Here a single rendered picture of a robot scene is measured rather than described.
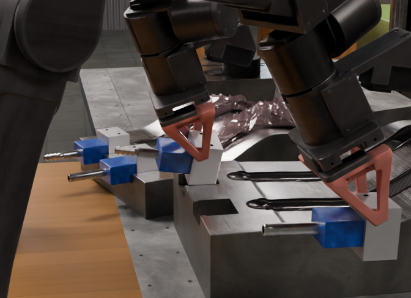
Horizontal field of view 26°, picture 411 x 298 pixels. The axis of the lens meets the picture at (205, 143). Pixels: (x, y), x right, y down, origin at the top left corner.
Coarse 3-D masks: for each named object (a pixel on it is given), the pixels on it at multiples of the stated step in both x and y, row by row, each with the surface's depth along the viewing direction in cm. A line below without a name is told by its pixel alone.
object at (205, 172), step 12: (192, 132) 114; (156, 144) 114; (168, 144) 112; (216, 144) 112; (144, 156) 111; (156, 156) 112; (168, 156) 110; (180, 156) 111; (216, 156) 111; (168, 168) 111; (180, 168) 111; (192, 168) 111; (204, 168) 112; (216, 168) 112; (192, 180) 112; (204, 180) 112; (216, 180) 113
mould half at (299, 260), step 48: (192, 192) 110; (240, 192) 110; (288, 192) 111; (192, 240) 109; (240, 240) 98; (288, 240) 99; (240, 288) 99; (288, 288) 100; (336, 288) 102; (384, 288) 103
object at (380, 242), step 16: (320, 208) 89; (336, 208) 89; (352, 208) 89; (400, 208) 86; (272, 224) 86; (288, 224) 87; (304, 224) 87; (320, 224) 86; (336, 224) 85; (352, 224) 86; (368, 224) 86; (384, 224) 86; (400, 224) 86; (320, 240) 87; (336, 240) 86; (352, 240) 86; (368, 240) 86; (384, 240) 87; (368, 256) 87; (384, 256) 87
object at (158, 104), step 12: (144, 60) 104; (156, 60) 104; (156, 72) 105; (168, 72) 104; (156, 84) 106; (168, 84) 105; (156, 96) 107; (168, 96) 106; (180, 96) 105; (192, 96) 104; (204, 96) 104; (156, 108) 104; (168, 108) 104
